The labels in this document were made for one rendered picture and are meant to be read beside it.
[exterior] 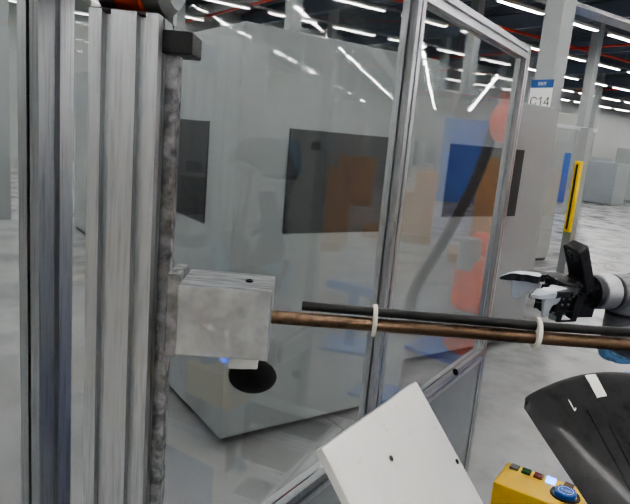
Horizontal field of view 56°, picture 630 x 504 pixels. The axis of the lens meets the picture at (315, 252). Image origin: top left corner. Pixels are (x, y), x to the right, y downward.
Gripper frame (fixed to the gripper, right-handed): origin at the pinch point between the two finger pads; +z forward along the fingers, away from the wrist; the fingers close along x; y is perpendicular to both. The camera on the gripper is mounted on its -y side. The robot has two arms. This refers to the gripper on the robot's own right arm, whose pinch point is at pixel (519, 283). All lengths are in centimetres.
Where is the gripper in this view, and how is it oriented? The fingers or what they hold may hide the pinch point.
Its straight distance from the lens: 125.0
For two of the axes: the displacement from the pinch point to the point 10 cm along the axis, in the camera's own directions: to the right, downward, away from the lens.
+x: -3.3, -3.4, 8.8
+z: -9.3, -0.1, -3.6
